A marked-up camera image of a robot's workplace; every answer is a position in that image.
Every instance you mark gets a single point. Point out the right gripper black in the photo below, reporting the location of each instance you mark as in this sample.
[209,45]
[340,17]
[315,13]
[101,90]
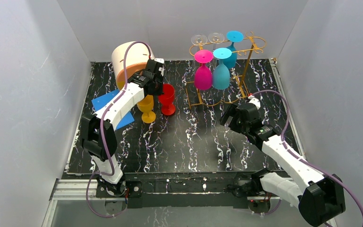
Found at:
[232,117]

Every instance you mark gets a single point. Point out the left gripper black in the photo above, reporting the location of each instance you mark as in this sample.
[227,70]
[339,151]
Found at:
[156,84]

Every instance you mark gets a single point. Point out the yellow wine glass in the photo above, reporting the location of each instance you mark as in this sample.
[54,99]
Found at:
[146,107]

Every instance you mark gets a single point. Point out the red wine glass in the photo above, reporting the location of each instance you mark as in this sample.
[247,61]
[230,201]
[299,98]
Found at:
[166,100]

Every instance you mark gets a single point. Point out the white cylindrical drawer box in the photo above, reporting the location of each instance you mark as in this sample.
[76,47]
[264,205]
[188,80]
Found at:
[136,60]

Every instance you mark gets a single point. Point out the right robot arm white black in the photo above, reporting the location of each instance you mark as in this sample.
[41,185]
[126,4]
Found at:
[318,197]

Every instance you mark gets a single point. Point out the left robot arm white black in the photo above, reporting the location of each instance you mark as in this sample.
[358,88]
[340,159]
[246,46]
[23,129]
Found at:
[97,133]

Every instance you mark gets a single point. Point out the light blue wine glass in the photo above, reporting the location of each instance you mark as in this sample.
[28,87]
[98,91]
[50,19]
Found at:
[221,74]

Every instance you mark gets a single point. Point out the magenta wine glass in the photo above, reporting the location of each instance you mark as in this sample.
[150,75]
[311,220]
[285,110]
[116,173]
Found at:
[203,75]

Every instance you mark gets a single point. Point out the clear wine glass left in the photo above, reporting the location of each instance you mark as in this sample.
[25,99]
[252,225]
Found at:
[199,41]

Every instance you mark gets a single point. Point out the clear wine glass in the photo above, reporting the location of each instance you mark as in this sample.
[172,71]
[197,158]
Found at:
[199,41]
[216,38]

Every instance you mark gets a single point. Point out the clear wine glass right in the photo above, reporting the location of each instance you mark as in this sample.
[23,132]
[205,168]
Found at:
[216,38]

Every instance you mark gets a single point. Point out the teal wine glass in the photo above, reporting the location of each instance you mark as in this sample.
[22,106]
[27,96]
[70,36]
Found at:
[234,37]

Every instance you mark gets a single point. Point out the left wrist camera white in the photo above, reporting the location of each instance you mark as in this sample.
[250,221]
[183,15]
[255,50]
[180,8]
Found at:
[159,64]

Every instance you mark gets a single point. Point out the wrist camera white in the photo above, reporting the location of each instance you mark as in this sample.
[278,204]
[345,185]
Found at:
[253,100]
[159,64]

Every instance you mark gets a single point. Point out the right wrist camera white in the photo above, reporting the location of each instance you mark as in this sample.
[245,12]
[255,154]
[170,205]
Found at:
[253,100]

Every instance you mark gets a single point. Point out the gold wire glass rack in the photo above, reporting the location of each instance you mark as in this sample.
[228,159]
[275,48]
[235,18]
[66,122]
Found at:
[249,45]

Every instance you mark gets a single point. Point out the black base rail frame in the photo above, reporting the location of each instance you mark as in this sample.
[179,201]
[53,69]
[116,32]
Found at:
[143,190]

